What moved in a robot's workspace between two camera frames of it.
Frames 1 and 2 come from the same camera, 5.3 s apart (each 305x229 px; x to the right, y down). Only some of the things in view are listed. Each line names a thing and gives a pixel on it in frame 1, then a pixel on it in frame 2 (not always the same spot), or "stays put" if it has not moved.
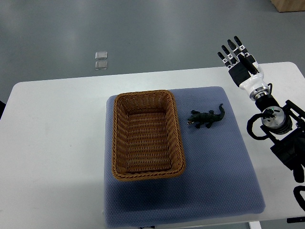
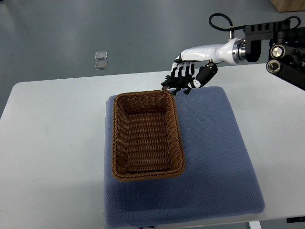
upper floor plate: [101, 55] stays put
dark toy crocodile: [207, 119] to [177, 82]
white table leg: [255, 225] stays put
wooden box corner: [283, 5] stays put
